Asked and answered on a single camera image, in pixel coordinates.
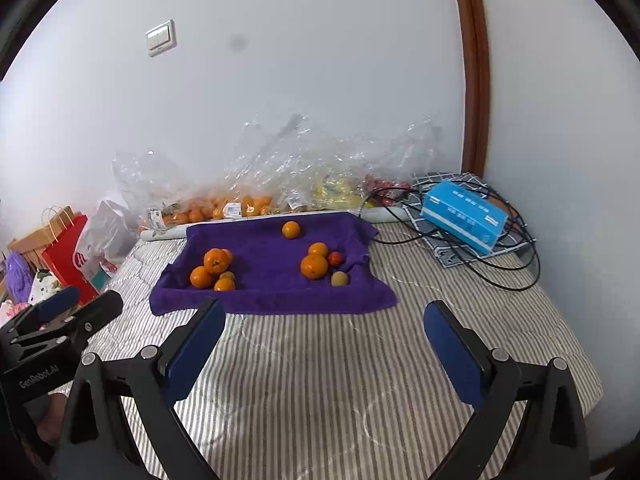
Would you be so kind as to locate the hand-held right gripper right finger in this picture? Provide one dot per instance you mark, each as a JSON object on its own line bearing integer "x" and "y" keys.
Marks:
{"x": 452, "y": 360}

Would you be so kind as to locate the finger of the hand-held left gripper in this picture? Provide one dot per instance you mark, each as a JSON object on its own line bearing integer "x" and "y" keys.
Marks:
{"x": 55, "y": 302}
{"x": 97, "y": 310}

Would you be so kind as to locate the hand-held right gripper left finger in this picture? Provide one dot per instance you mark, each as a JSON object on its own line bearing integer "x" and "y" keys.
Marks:
{"x": 197, "y": 355}

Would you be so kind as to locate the greenish brown kiwi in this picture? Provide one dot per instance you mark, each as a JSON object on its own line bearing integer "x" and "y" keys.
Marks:
{"x": 227, "y": 275}
{"x": 340, "y": 278}

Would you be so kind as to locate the large orange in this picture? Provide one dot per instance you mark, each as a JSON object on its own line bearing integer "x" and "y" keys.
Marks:
{"x": 314, "y": 266}
{"x": 215, "y": 260}

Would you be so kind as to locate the red strawberry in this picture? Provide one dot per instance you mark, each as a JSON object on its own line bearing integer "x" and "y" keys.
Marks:
{"x": 334, "y": 258}

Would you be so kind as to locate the person's left hand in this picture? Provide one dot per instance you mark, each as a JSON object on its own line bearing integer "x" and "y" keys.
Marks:
{"x": 47, "y": 420}

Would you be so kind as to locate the white spotted plush toy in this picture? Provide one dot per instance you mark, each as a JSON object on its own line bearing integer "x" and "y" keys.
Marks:
{"x": 45, "y": 282}

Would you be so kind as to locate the red paper bag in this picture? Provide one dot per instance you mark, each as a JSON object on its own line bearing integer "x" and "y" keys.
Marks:
{"x": 65, "y": 260}

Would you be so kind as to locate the purple plush toy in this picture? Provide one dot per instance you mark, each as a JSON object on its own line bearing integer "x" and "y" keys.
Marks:
{"x": 17, "y": 277}

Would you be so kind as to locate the brown paper bag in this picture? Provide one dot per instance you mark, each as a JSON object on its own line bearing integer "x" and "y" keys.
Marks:
{"x": 30, "y": 245}

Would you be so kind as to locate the white plastic bag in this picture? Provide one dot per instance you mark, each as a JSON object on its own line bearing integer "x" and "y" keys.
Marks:
{"x": 105, "y": 230}

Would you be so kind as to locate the black white checkered cloth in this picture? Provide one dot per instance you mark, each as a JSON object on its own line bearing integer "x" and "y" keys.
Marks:
{"x": 445, "y": 255}

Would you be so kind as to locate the purple towel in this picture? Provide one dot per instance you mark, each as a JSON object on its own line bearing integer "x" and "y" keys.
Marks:
{"x": 270, "y": 270}

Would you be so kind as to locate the striped bed cover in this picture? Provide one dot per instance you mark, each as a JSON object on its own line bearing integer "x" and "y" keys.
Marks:
{"x": 320, "y": 390}

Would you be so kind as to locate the clear bag of oranges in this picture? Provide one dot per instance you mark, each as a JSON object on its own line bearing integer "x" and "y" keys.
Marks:
{"x": 150, "y": 175}

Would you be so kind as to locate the blue tissue box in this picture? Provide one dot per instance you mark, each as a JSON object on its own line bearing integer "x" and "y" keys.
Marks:
{"x": 462, "y": 212}

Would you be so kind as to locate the clear bag of red produce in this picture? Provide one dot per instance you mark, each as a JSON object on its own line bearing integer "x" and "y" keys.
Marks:
{"x": 400, "y": 160}

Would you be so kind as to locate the white light switch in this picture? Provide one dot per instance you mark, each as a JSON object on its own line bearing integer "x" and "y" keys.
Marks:
{"x": 161, "y": 38}

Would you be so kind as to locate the brown wooden door frame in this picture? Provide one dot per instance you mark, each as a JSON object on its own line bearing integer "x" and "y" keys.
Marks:
{"x": 475, "y": 60}

